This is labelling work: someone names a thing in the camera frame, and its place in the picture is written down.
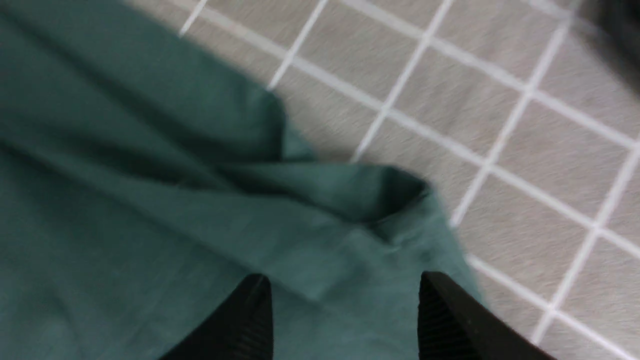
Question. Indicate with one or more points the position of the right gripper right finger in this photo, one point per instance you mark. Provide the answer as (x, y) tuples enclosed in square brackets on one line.
[(453, 325)]

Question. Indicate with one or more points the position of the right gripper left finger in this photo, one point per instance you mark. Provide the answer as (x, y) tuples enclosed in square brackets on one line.
[(240, 328)]

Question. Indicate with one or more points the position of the green long-sleeved shirt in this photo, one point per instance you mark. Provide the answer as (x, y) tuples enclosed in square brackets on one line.
[(142, 179)]

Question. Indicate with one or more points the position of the grey checkered tablecloth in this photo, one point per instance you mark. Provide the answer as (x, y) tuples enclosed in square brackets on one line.
[(529, 134)]

